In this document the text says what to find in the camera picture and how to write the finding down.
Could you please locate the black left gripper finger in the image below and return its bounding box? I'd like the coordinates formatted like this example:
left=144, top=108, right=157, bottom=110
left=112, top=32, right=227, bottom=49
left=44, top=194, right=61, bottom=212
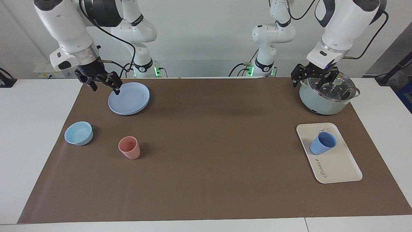
left=291, top=64, right=310, bottom=88
left=317, top=72, right=339, bottom=89

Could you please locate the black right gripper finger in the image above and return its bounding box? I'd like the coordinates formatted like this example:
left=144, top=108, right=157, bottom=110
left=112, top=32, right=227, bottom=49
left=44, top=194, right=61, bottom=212
left=96, top=71, right=123, bottom=96
left=74, top=71, right=98, bottom=92

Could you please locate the blue plastic cup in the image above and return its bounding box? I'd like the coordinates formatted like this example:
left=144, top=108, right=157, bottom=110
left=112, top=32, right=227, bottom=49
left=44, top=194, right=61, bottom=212
left=310, top=132, right=337, bottom=156

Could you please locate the pink plastic cup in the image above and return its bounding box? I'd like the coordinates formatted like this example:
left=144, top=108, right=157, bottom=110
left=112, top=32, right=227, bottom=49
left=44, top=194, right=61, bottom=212
left=118, top=136, right=141, bottom=160

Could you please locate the cream tray with rabbit print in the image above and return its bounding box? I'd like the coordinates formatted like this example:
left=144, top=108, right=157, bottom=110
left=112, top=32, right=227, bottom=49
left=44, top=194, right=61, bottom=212
left=296, top=122, right=363, bottom=184

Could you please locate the pale blue plate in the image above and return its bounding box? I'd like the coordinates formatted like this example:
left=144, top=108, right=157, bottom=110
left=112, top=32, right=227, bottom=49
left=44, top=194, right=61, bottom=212
left=108, top=82, right=150, bottom=116

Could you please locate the pale green pot glass lid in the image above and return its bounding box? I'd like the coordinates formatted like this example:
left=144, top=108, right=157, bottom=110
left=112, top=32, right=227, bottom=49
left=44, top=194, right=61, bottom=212
left=299, top=71, right=361, bottom=116

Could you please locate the white power strip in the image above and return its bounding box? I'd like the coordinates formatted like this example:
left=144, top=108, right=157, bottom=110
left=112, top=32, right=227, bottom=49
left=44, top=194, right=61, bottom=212
left=34, top=63, right=65, bottom=79

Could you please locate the light blue bowl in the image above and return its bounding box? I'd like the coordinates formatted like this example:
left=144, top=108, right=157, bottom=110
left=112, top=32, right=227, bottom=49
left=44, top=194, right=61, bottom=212
left=64, top=121, right=94, bottom=146

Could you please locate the black stand leg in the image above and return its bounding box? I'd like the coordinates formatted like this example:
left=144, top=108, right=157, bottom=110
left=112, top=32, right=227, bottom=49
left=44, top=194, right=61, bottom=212
left=375, top=52, right=412, bottom=87

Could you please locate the blue box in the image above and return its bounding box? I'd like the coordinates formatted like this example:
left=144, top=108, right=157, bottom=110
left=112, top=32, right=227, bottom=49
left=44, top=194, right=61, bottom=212
left=396, top=81, right=412, bottom=114

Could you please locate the brown table mat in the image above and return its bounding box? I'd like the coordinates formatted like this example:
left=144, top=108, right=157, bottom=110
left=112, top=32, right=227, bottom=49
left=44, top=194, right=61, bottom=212
left=18, top=77, right=412, bottom=224

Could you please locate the black right base cable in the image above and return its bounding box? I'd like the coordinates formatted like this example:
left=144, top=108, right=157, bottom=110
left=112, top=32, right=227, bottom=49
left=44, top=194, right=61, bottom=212
left=119, top=62, right=135, bottom=79

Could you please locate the black base cable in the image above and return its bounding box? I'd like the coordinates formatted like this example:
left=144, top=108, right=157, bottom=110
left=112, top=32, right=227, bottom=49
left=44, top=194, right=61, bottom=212
left=119, top=62, right=135, bottom=79
left=229, top=63, right=252, bottom=77

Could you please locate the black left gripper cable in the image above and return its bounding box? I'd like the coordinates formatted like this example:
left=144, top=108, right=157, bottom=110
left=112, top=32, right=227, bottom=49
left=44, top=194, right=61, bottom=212
left=342, top=11, right=389, bottom=60

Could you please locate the black arm loop cable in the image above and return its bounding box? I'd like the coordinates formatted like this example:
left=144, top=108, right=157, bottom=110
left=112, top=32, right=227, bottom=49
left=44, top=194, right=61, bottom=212
left=287, top=0, right=318, bottom=21

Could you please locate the black left base cable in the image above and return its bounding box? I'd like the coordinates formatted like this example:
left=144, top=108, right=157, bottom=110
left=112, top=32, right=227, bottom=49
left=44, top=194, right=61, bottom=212
left=229, top=63, right=252, bottom=77

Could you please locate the black clamp mount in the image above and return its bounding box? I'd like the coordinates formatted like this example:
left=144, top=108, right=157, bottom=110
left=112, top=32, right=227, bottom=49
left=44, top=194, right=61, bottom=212
left=0, top=68, right=17, bottom=88

